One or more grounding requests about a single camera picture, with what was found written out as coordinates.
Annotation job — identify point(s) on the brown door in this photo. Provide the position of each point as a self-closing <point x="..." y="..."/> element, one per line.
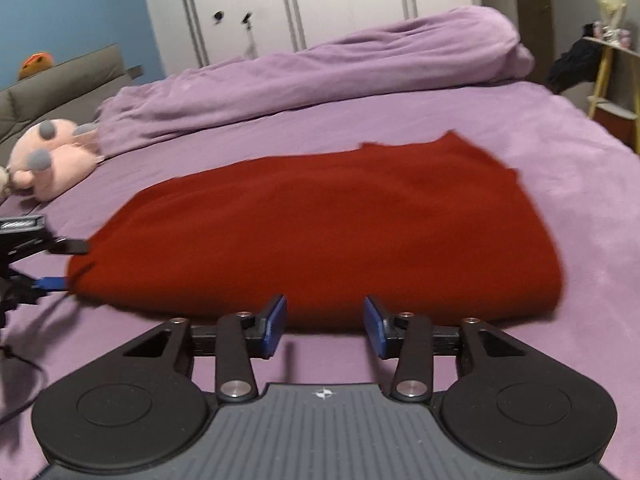
<point x="532" y="15"/>

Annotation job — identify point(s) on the pink plush toy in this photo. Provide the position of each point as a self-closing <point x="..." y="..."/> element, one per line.
<point x="55" y="165"/>

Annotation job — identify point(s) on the purple crumpled duvet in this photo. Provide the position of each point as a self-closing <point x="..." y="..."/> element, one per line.
<point x="325" y="75"/>

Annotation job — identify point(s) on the black clothes pile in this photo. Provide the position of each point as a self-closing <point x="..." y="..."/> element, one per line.
<point x="575" y="67"/>

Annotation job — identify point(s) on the yellow side shelf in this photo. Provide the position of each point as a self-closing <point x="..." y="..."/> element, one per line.
<point x="607" y="65"/>

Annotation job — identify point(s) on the wrapped flower bouquet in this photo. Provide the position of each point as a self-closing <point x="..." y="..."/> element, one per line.
<point x="611" y="7"/>

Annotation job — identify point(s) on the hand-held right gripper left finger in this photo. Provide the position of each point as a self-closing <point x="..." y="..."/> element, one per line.
<point x="275" y="324"/>

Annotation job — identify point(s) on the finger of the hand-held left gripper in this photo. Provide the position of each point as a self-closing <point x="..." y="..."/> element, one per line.
<point x="52" y="283"/>
<point x="70" y="246"/>

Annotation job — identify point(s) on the grey padded headboard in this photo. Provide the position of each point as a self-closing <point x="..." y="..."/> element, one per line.
<point x="65" y="85"/>

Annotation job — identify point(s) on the red knit button cardigan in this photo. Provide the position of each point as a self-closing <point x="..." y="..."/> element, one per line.
<point x="325" y="230"/>

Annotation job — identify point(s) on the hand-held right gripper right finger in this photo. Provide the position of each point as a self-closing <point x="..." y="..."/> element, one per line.
<point x="375" y="327"/>

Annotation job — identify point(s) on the orange plush toy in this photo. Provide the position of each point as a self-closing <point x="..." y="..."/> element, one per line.
<point x="36" y="64"/>

